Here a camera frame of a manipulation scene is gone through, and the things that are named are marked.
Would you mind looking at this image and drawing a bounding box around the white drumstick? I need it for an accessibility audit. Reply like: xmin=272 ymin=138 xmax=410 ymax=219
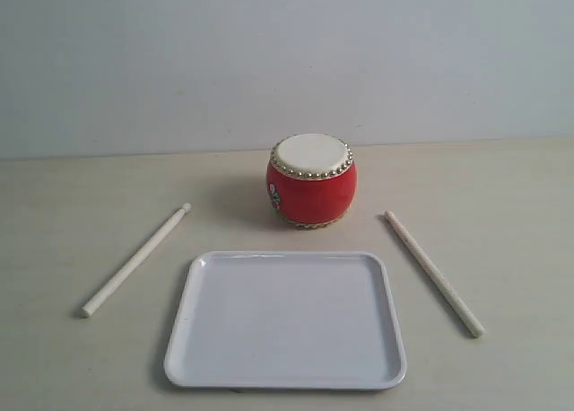
xmin=383 ymin=211 xmax=485 ymax=338
xmin=79 ymin=203 xmax=191 ymax=319

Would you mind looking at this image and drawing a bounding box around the white rectangular plastic tray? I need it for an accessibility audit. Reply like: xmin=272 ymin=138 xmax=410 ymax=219
xmin=163 ymin=251 xmax=407 ymax=391

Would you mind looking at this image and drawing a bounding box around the small red drum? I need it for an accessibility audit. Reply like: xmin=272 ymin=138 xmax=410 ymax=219
xmin=265 ymin=134 xmax=358 ymax=228

